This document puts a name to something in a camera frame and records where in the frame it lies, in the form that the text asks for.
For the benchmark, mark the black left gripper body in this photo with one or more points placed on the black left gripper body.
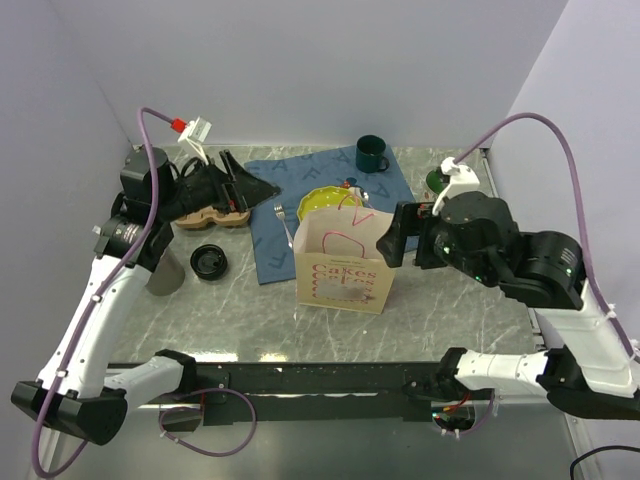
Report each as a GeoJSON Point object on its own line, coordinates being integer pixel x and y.
{"type": "Point", "coordinates": [204, 188]}

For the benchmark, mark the grey straw holder cup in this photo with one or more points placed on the grey straw holder cup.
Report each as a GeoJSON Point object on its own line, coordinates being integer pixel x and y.
{"type": "Point", "coordinates": [168, 277]}

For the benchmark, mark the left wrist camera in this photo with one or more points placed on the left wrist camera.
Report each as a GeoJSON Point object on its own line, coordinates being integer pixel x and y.
{"type": "Point", "coordinates": [192, 136]}

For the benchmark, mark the silver spoon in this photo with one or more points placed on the silver spoon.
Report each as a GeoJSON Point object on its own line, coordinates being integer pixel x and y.
{"type": "Point", "coordinates": [365, 199]}

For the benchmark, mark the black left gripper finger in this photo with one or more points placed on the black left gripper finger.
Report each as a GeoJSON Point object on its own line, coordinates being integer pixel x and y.
{"type": "Point", "coordinates": [256, 191]}
{"type": "Point", "coordinates": [234, 170]}

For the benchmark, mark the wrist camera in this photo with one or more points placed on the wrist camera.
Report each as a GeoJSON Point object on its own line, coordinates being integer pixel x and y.
{"type": "Point", "coordinates": [462, 179]}
{"type": "Point", "coordinates": [192, 136]}

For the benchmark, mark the kraft paper takeout bag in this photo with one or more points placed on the kraft paper takeout bag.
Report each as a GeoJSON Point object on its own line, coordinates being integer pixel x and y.
{"type": "Point", "coordinates": [337, 264]}

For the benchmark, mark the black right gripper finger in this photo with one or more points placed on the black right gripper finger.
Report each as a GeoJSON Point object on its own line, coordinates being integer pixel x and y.
{"type": "Point", "coordinates": [392, 244]}
{"type": "Point", "coordinates": [407, 218]}

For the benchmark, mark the white green floral mug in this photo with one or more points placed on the white green floral mug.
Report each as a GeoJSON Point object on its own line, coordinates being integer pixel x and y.
{"type": "Point", "coordinates": [436, 181]}

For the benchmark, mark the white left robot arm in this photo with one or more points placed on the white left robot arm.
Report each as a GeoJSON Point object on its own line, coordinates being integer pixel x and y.
{"type": "Point", "coordinates": [72, 393]}

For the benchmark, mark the yellow-green scalloped plate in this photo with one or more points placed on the yellow-green scalloped plate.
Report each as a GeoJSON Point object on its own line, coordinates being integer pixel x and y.
{"type": "Point", "coordinates": [323, 197]}

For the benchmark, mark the silver fork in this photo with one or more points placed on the silver fork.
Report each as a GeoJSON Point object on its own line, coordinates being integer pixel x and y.
{"type": "Point", "coordinates": [280, 214]}

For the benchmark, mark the dark green mug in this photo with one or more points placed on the dark green mug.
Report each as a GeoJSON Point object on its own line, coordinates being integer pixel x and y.
{"type": "Point", "coordinates": [371, 154]}

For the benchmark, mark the small santa figurine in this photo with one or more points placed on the small santa figurine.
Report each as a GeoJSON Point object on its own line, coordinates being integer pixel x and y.
{"type": "Point", "coordinates": [351, 184]}

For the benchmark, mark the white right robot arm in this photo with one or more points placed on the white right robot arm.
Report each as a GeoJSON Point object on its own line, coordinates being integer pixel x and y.
{"type": "Point", "coordinates": [592, 376]}

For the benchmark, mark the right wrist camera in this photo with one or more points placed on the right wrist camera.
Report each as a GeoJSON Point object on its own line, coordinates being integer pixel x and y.
{"type": "Point", "coordinates": [462, 179]}

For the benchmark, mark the blue letter placemat cloth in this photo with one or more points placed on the blue letter placemat cloth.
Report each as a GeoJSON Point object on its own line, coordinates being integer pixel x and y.
{"type": "Point", "coordinates": [297, 176]}

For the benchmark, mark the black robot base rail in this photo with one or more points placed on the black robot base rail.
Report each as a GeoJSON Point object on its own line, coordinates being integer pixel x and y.
{"type": "Point", "coordinates": [238, 392]}

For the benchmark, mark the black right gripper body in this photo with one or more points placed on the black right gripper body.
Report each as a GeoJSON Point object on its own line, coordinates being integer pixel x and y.
{"type": "Point", "coordinates": [468, 262]}

